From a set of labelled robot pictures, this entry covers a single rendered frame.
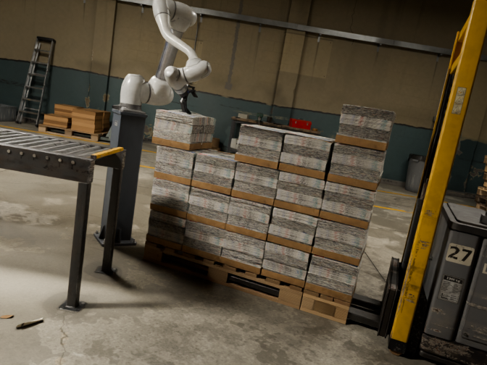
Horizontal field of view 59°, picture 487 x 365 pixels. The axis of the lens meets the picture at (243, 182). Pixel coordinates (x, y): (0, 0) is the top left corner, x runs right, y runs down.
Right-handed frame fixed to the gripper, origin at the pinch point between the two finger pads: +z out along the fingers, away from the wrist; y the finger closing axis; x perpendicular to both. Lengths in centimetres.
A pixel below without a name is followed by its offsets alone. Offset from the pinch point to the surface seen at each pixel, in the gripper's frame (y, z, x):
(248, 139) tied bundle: 23, -12, 53
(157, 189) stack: 64, 8, -6
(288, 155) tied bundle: 27, -10, 81
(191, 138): 28.0, -7.3, 13.2
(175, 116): 18.1, -16.0, 0.9
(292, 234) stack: 69, 11, 92
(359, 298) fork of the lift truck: 91, 53, 139
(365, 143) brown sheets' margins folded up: 13, -18, 123
